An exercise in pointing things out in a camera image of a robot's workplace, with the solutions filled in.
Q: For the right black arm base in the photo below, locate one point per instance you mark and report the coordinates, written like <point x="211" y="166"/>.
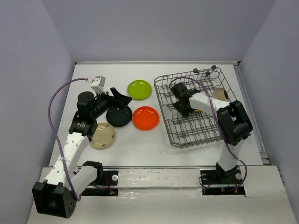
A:
<point x="213" y="186"/>

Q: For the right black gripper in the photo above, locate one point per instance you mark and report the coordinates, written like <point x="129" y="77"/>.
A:
<point x="185" y="112"/>

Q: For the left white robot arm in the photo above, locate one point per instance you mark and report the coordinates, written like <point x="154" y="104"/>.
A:
<point x="58" y="194"/>

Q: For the lime green plate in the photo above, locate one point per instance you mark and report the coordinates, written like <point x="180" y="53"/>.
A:
<point x="139" y="89"/>

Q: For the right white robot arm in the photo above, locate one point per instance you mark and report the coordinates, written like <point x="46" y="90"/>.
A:
<point x="231" y="119"/>

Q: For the orange plate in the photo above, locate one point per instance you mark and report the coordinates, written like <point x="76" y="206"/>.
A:
<point x="145" y="118"/>

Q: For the grey wire dish rack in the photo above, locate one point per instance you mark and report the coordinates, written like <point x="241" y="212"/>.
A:
<point x="196" y="129"/>

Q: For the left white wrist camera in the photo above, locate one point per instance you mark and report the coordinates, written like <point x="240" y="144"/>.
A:
<point x="97" y="84"/>

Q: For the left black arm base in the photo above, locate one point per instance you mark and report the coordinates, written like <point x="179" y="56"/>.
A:
<point x="107" y="186"/>

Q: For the cream plate with black blot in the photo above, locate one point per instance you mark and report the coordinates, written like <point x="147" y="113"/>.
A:
<point x="220" y="94"/>

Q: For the cream plate with floral marks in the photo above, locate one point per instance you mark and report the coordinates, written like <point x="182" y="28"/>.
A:
<point x="104" y="136"/>

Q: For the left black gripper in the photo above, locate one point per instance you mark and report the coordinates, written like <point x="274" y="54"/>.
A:
<point x="118" y="102"/>

